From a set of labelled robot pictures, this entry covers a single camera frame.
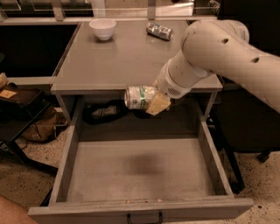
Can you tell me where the crushed silver can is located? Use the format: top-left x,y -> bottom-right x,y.
146,22 -> 173,40

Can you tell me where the brown bag on floor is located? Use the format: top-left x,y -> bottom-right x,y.
22,106 -> 67,143

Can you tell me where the open grey top drawer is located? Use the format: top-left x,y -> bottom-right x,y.
27,95 -> 255,224

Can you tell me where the black office chair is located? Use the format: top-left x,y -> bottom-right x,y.
209,0 -> 280,193

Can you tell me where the green white 7up can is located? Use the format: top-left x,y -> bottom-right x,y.
124,86 -> 158,110

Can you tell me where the white bowl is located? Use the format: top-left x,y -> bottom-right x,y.
89,18 -> 116,40

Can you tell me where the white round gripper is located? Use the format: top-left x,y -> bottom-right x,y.
145,59 -> 199,116

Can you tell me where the person's bare knee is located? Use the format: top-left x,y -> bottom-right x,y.
0,196 -> 38,224

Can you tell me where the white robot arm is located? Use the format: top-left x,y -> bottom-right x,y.
146,20 -> 280,115

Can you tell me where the yellow sticky note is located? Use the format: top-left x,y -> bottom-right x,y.
0,89 -> 16,99

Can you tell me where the black drawer handle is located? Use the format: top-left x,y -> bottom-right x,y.
127,212 -> 164,224

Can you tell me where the black side table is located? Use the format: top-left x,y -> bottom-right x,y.
0,83 -> 58,176

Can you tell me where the grey cabinet with top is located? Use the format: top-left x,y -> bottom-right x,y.
50,19 -> 224,143

